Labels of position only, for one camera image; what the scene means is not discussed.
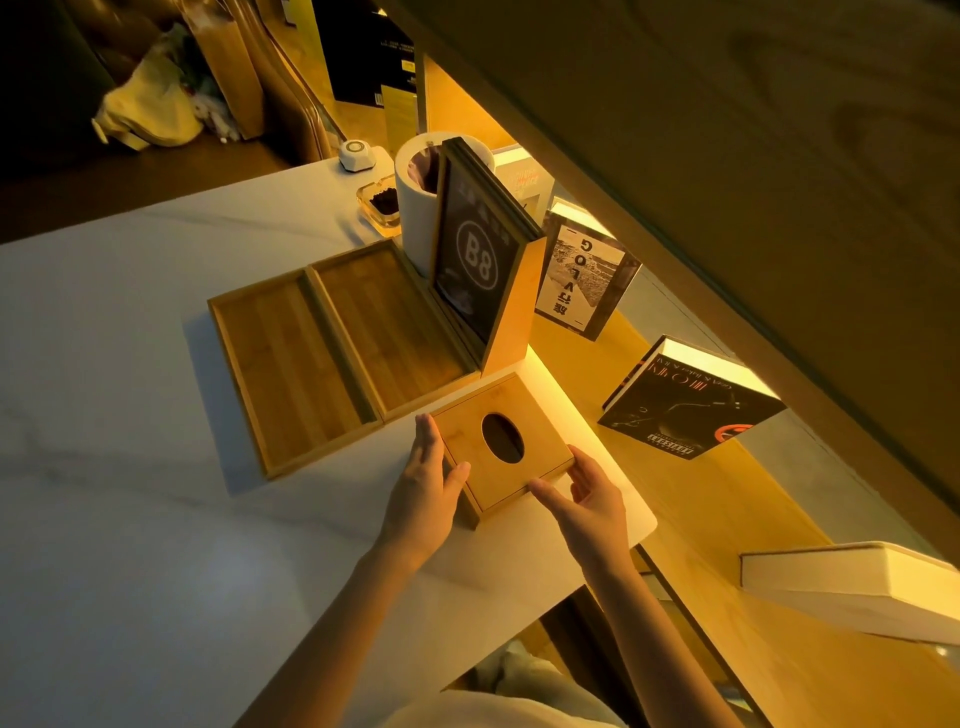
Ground black box with yellow label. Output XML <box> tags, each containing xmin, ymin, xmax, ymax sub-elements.
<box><xmin>311</xmin><ymin>0</ymin><xmax>420</xmax><ymax>110</ymax></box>

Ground glass ashtray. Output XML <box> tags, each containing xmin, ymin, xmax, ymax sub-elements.
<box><xmin>356</xmin><ymin>174</ymin><xmax>403</xmax><ymax>239</ymax></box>

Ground black sign in wooden stand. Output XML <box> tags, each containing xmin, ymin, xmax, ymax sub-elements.
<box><xmin>430</xmin><ymin>136</ymin><xmax>548</xmax><ymax>378</ymax></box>

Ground brown paper bag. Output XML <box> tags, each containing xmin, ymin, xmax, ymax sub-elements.
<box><xmin>178</xmin><ymin>0</ymin><xmax>267</xmax><ymax>141</ymax></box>

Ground white cylindrical bin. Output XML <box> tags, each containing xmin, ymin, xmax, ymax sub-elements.
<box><xmin>393</xmin><ymin>131</ymin><xmax>497</xmax><ymax>279</ymax></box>

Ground wooden two-compartment tray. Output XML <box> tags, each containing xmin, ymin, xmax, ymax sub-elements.
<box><xmin>207</xmin><ymin>238</ymin><xmax>483</xmax><ymax>481</ymax></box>

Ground yellow cloth bundle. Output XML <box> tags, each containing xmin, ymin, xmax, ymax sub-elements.
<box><xmin>91</xmin><ymin>41</ymin><xmax>205</xmax><ymax>152</ymax></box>

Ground person's left hand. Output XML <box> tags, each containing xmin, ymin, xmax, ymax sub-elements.
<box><xmin>377</xmin><ymin>413</ymin><xmax>472</xmax><ymax>570</ymax></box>

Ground white book with red print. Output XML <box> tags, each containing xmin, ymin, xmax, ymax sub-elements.
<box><xmin>493</xmin><ymin>145</ymin><xmax>557</xmax><ymax>226</ymax></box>

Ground white closed book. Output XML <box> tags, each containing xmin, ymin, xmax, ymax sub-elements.
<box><xmin>739</xmin><ymin>540</ymin><xmax>960</xmax><ymax>648</ymax></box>

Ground person's light trousers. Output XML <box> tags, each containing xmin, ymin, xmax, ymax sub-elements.
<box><xmin>378</xmin><ymin>641</ymin><xmax>627</xmax><ymax>728</ymax></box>

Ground black and white photo book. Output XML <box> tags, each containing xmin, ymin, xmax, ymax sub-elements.
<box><xmin>534</xmin><ymin>200</ymin><xmax>643</xmax><ymax>342</ymax></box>

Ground person's right hand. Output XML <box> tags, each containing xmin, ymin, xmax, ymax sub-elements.
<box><xmin>528</xmin><ymin>444</ymin><xmax>636</xmax><ymax>579</ymax></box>

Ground wooden tissue box with oval hole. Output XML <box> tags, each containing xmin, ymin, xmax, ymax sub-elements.
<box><xmin>430</xmin><ymin>372</ymin><xmax>577</xmax><ymax>531</ymax></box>

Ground person's left forearm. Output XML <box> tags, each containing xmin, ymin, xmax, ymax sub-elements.
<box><xmin>234</xmin><ymin>543</ymin><xmax>418</xmax><ymax>728</ymax></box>

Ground person's right forearm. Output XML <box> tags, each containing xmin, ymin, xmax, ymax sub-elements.
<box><xmin>582</xmin><ymin>558</ymin><xmax>745</xmax><ymax>728</ymax></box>

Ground wooden shelf unit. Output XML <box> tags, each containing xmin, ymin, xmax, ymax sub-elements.
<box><xmin>375</xmin><ymin>0</ymin><xmax>960</xmax><ymax>728</ymax></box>

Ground black book with red mark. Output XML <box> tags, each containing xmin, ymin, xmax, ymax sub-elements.
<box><xmin>597</xmin><ymin>334</ymin><xmax>788</xmax><ymax>461</ymax></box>

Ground small white round device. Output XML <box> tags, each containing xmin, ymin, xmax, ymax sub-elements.
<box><xmin>338</xmin><ymin>138</ymin><xmax>378</xmax><ymax>174</ymax></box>

